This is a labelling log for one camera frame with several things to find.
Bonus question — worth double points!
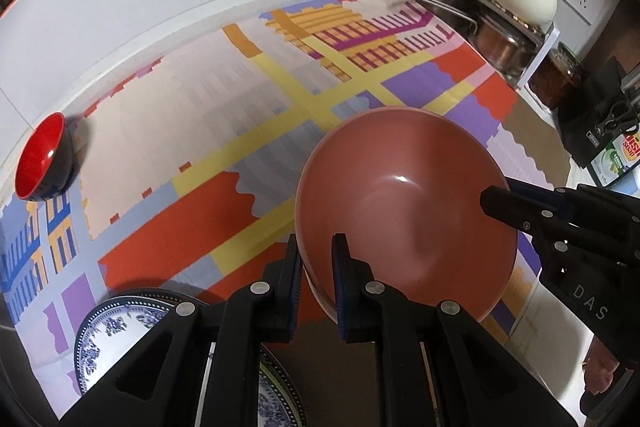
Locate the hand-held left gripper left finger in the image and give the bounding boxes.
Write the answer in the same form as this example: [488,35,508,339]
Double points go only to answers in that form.
[59,234,303,427]

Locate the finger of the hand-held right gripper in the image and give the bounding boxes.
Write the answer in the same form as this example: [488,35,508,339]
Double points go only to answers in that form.
[479,186,566,239]
[505,177,581,222]

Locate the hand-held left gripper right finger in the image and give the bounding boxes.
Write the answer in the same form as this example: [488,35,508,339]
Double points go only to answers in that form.
[331,233,576,427]

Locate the pink bowl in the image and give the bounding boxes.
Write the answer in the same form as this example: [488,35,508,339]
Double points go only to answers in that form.
[295,107,518,324]

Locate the person's right hand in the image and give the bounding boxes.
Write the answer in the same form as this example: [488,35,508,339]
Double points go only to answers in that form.
[586,338,625,397]

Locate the green and white box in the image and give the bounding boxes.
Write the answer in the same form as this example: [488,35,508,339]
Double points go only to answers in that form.
[590,127,640,198]

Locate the black knife block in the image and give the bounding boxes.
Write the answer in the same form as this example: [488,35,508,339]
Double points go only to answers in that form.
[560,57,640,168]

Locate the black scissors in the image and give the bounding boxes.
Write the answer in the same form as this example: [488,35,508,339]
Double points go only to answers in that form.
[595,102,640,138]

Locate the glass jar of chili sauce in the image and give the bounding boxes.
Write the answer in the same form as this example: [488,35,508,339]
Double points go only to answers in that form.
[529,43,588,110]

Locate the white storage rack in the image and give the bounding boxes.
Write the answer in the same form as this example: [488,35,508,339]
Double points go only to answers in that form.
[369,0,561,90]

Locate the round steel pot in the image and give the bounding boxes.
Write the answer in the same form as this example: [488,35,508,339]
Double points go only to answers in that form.
[470,14,538,72]

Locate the blue and white patterned plate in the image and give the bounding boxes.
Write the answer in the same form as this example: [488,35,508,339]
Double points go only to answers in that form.
[74,289,307,427]

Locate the colourful printed mat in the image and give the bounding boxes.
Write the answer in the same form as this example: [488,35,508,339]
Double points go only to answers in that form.
[0,0,573,408]

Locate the red and black bowl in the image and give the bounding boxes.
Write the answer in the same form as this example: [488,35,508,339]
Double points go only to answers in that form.
[14,112,80,202]

